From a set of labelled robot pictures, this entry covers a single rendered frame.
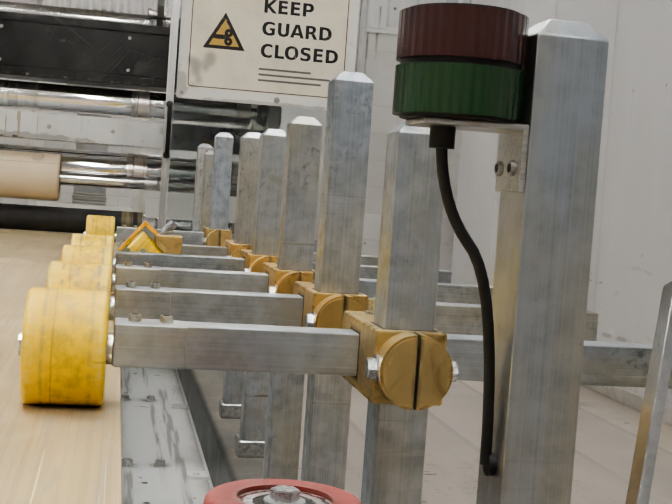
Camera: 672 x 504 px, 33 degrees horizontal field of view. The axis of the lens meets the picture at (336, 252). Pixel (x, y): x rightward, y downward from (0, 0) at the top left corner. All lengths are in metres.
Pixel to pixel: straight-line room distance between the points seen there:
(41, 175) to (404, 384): 2.37
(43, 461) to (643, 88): 6.11
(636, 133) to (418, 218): 5.91
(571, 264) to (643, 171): 6.00
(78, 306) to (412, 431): 0.24
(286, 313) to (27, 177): 2.06
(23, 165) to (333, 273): 2.11
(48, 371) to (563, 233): 0.38
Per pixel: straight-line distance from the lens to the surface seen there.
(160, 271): 1.29
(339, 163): 1.02
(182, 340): 0.80
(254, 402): 1.54
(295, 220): 1.26
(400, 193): 0.77
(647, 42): 6.68
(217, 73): 3.05
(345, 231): 1.02
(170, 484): 1.71
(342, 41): 3.11
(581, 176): 0.54
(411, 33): 0.52
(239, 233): 1.76
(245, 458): 1.54
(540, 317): 0.54
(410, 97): 0.52
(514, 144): 0.54
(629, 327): 6.57
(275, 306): 1.06
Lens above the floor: 1.06
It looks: 3 degrees down
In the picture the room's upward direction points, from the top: 4 degrees clockwise
